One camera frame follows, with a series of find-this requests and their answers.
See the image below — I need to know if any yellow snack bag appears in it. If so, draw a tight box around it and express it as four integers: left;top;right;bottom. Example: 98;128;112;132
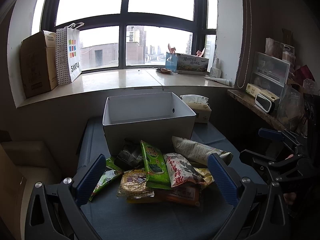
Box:
194;167;215;189

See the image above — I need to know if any round corn cracker pack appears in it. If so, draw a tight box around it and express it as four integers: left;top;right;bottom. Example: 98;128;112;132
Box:
117;169;155;199

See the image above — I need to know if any white paper snack bag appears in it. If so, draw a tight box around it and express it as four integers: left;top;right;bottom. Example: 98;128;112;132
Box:
171;136;233;165

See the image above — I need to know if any white red chip bag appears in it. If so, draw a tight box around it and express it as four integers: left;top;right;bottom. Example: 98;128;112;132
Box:
163;153;204;187

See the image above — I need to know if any green seaweed snack bag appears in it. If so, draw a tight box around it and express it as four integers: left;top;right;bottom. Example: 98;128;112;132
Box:
140;140;171;190

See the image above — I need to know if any orange flying cake pack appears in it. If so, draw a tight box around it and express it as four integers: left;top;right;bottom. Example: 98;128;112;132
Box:
126;185;201;206

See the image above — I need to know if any person's right hand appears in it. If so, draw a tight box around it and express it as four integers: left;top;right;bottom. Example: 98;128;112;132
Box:
283;192;296;205

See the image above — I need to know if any small green snack packet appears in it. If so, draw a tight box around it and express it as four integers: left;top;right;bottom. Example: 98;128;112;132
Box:
89;157;123;202

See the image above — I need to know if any wooden side shelf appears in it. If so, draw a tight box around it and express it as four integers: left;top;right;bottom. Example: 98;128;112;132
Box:
227;89;308;136

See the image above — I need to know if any beige small carton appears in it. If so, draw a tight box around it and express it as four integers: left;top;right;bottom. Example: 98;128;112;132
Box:
246;83;280;104

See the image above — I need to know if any dark foil snack bag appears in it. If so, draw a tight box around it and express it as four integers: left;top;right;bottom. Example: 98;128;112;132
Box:
114;138;143;170

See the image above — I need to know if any clear plastic drawer unit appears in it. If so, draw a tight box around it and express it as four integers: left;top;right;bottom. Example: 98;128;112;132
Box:
250;51;290;97

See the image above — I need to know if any white tube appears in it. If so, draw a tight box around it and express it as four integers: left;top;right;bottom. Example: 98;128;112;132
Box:
204;76;231;86

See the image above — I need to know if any soft tissue pack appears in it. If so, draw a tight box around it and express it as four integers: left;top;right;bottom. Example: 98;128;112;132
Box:
180;94;212;124

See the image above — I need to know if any beige sofa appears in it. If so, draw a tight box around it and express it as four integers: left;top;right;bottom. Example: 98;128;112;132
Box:
1;141;59;239

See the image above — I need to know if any white plastic bottle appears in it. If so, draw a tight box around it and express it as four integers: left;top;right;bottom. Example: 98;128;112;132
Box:
209;58;222;78

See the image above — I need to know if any white open storage box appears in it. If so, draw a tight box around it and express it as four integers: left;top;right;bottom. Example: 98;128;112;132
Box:
103;92;196;156

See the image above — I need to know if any blue printed tissue carton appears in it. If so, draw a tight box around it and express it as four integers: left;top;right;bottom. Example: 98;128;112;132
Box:
165;53;209;75

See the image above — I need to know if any small wrapper on sill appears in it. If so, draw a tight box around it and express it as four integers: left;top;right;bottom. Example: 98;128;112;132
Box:
156;68;172;74

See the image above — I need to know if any white SANFU shopping bag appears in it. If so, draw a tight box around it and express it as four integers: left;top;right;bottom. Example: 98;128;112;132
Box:
55;22;84;86

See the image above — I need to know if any brown cardboard box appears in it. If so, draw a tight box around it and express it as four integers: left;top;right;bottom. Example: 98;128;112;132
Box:
20;30;58;98

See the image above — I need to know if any brown leather strap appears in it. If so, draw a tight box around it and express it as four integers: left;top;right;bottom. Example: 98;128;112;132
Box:
235;0;253;90

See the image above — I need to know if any black window frame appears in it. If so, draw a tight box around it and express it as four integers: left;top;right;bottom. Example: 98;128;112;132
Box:
41;0;216;72

